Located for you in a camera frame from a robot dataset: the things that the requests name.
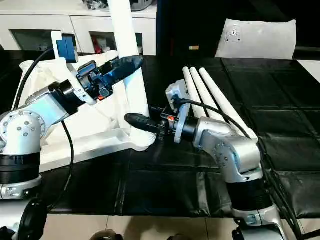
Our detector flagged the white plastic table leg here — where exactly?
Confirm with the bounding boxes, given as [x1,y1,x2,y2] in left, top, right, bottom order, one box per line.
[198,67,258,140]
[106,0,151,137]
[189,66,226,121]
[182,66,202,117]

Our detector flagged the white plastic table top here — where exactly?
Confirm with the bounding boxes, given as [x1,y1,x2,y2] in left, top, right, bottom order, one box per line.
[17,49,156,174]

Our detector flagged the red packet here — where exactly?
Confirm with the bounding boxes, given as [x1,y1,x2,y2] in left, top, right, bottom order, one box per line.
[90,34,101,52]

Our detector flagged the black table mat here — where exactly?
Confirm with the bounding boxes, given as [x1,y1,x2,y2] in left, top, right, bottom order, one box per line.
[0,49,320,218]

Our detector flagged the black tangled items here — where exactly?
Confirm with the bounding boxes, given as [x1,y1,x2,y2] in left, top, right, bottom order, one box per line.
[83,0,112,11]

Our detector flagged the white glass-door cabinet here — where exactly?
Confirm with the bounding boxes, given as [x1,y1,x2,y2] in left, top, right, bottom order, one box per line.
[0,0,158,57]

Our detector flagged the black box with gold label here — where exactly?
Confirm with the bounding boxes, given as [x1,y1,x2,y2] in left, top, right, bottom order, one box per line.
[155,0,226,58]

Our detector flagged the dark robot right foot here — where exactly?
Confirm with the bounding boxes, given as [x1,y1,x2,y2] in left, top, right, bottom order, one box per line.
[164,233,191,240]

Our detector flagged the dark robot foot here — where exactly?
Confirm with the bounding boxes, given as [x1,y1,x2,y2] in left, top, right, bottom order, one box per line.
[91,229,123,240]
[164,233,191,240]

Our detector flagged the dark robot left foot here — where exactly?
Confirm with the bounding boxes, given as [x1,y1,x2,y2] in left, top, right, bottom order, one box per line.
[91,229,123,240]

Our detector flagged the white bag with round fitting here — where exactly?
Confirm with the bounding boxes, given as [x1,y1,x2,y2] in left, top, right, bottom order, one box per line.
[215,18,297,61]

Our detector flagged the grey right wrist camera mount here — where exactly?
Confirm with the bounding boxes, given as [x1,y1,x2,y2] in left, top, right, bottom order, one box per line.
[165,79,192,145]

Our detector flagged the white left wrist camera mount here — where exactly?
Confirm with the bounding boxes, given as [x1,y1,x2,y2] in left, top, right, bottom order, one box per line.
[50,30,97,106]

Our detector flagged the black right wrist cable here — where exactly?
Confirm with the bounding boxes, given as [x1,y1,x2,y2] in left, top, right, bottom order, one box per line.
[174,98,303,240]

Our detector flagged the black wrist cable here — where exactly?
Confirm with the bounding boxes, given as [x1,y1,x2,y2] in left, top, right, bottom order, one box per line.
[12,48,75,216]
[174,98,303,240]

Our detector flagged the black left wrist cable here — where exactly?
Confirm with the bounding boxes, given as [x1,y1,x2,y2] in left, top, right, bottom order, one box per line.
[12,48,75,216]

